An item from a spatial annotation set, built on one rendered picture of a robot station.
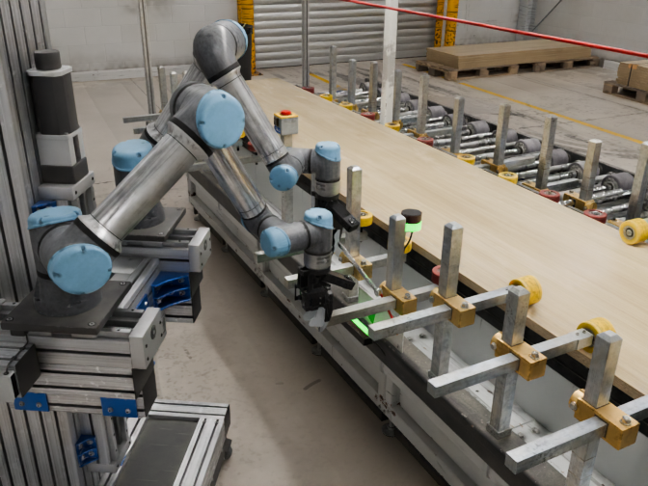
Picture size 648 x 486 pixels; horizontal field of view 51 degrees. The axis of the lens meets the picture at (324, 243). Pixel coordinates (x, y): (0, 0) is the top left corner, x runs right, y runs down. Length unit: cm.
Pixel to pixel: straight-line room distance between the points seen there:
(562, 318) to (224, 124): 103
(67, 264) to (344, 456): 159
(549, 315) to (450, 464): 79
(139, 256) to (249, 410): 109
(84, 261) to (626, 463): 132
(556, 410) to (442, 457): 69
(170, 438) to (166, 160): 131
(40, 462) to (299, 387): 124
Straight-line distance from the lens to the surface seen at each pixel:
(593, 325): 178
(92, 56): 958
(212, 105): 146
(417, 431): 262
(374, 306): 197
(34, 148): 184
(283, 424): 288
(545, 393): 196
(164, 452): 249
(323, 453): 275
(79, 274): 147
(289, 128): 253
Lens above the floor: 184
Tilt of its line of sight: 25 degrees down
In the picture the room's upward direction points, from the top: 1 degrees clockwise
